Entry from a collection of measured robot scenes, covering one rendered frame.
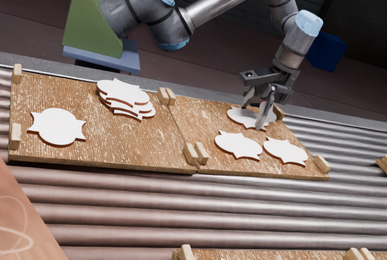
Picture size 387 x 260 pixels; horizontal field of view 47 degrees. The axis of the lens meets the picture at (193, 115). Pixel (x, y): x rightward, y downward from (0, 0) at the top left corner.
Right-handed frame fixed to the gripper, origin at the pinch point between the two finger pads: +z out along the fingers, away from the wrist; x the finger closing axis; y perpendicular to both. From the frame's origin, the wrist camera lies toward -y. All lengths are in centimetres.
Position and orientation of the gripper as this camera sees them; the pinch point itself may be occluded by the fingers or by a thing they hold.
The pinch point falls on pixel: (247, 118)
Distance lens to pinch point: 135.8
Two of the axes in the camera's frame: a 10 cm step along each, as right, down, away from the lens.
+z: -4.1, 8.2, 4.1
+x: -3.2, -5.5, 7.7
